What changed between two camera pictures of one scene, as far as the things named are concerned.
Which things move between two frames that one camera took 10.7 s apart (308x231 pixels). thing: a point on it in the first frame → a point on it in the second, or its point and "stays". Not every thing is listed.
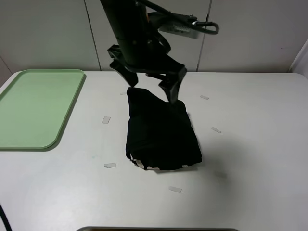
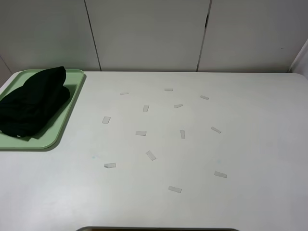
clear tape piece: (106, 120) stays
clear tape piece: (216, 129) stays
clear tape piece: (109, 165) stays
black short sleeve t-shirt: (160, 134) → (24, 109)
